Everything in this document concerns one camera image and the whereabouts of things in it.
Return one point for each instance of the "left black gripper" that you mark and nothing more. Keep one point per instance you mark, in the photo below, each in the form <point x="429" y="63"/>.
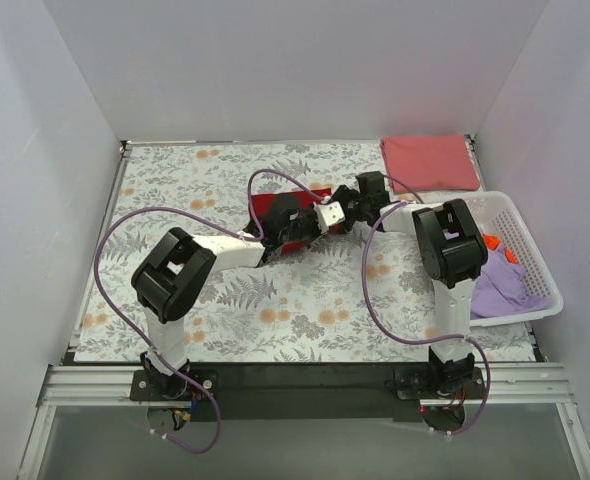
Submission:
<point x="308" y="225"/>

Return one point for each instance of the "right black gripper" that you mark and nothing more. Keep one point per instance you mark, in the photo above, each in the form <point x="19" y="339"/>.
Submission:
<point x="350" y="201"/>

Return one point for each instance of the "dark red t shirt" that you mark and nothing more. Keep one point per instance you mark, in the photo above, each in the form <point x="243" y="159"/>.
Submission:
<point x="261" y="204"/>

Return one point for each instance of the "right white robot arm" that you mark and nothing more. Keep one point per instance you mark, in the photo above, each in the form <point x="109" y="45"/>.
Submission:
<point x="453" y="253"/>

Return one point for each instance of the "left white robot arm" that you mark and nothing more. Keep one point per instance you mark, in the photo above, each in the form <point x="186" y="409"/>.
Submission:
<point x="171" y="278"/>

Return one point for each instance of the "folded pink t shirt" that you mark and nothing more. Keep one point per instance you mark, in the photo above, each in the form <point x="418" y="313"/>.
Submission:
<point x="429" y="163"/>

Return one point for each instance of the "orange garment in basket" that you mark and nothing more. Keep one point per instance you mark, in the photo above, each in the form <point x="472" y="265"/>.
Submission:
<point x="493" y="243"/>

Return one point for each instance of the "white plastic laundry basket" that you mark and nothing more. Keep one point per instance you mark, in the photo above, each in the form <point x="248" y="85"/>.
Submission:
<point x="496" y="214"/>

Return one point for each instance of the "lavender t shirt in basket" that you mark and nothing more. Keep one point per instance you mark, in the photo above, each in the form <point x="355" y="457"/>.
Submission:
<point x="500" y="289"/>

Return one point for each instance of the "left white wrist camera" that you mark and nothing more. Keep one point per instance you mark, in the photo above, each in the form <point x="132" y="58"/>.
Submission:
<point x="328" y="215"/>

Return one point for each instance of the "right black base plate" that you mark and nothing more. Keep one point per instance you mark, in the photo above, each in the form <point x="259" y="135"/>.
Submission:
<point x="418" y="382"/>

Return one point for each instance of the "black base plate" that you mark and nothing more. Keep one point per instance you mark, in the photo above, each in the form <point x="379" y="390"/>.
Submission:
<point x="147" y="386"/>
<point x="418" y="382"/>

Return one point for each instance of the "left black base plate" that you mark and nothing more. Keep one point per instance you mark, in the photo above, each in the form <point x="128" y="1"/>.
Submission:
<point x="147" y="386"/>

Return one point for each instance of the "aluminium frame rail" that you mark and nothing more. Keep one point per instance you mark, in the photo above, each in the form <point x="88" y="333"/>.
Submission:
<point x="307" y="421"/>

